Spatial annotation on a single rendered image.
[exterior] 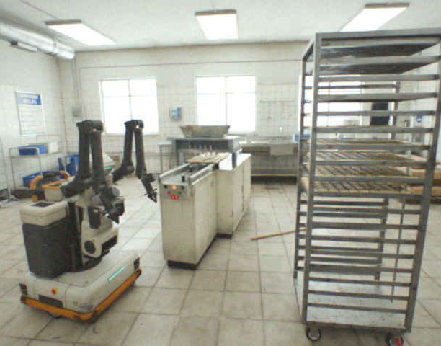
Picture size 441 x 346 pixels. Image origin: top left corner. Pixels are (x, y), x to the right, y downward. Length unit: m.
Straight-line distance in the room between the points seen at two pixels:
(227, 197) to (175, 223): 0.76
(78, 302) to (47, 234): 0.51
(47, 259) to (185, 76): 4.96
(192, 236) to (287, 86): 4.52
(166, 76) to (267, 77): 2.30
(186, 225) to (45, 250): 1.07
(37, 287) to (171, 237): 1.06
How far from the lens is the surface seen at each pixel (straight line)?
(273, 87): 6.18
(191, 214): 2.38
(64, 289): 2.23
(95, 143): 1.71
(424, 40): 1.75
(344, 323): 2.01
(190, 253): 2.54
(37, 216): 2.19
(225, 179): 2.92
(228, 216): 3.04
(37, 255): 2.33
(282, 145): 5.48
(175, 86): 6.38
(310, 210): 1.60
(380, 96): 1.64
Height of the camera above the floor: 1.39
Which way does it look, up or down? 10 degrees down
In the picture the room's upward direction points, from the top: 1 degrees counter-clockwise
